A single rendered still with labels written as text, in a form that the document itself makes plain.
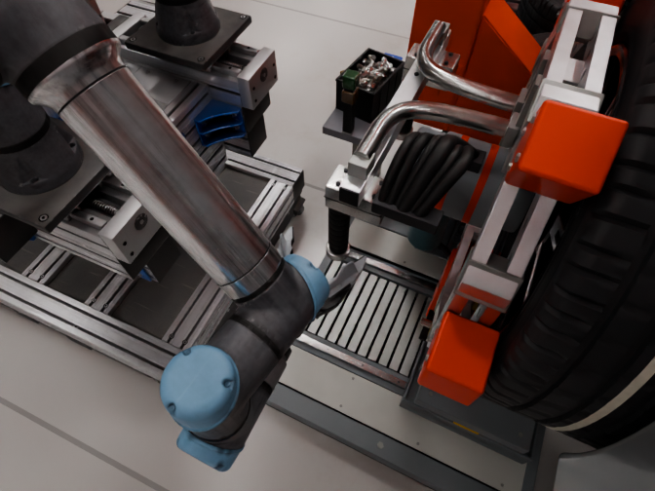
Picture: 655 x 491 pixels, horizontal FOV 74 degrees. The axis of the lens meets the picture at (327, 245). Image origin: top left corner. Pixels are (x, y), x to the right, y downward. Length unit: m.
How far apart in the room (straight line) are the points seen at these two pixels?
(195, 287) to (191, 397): 1.00
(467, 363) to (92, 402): 1.28
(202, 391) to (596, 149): 0.42
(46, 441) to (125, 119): 1.35
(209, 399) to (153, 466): 1.08
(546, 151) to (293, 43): 2.31
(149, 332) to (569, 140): 1.21
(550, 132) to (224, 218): 0.32
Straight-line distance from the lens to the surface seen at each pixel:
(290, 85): 2.38
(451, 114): 0.67
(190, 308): 1.40
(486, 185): 0.74
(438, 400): 1.27
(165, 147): 0.44
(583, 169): 0.46
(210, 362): 0.46
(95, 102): 0.44
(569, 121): 0.47
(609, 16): 0.72
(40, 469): 1.66
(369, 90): 1.46
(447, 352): 0.60
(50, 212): 0.91
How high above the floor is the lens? 1.43
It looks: 57 degrees down
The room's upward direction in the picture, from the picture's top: straight up
